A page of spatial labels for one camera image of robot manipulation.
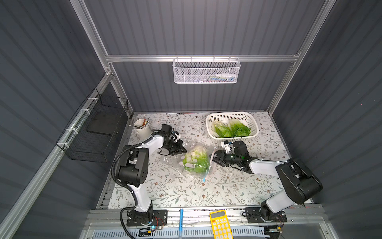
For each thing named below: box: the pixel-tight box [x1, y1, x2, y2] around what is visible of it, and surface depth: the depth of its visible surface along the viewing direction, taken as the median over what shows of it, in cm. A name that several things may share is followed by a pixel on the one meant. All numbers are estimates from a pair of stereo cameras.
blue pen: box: [179, 208, 184, 239], surface depth 73 cm
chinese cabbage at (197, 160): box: [182, 144, 210, 174], surface depth 86 cm
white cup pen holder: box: [133, 118, 152, 137], surface depth 101 cm
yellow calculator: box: [208, 209, 234, 239], surface depth 72 cm
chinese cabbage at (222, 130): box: [211, 119, 232, 138], surface depth 101 cm
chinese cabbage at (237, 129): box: [228, 119, 252, 138], surface depth 101 cm
